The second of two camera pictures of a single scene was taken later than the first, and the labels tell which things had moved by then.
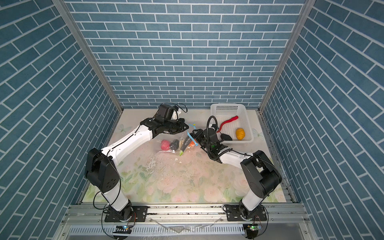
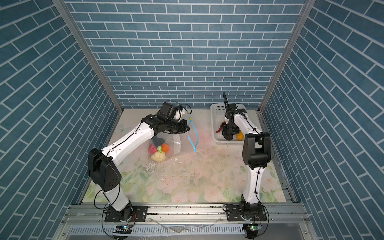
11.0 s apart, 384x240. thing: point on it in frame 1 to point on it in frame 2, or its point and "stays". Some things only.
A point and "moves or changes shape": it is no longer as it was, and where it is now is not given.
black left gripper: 180,122 stays
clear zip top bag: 179,144 moves or changes shape
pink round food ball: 165,145 to 152,148
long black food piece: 186,142 to 157,142
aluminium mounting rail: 85,221 stays
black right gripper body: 204,144 to 230,129
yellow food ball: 240,134 stays
